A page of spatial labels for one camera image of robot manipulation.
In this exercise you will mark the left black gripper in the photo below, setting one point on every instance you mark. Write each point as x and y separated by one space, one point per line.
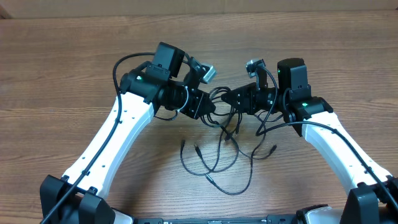
196 111

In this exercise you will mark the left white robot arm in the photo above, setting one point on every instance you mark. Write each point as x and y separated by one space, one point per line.
171 80

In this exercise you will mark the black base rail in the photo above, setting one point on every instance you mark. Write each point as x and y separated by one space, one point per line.
269 219

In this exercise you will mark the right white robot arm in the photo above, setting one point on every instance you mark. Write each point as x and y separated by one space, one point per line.
371 189

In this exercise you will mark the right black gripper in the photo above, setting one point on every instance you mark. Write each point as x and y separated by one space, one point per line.
247 98

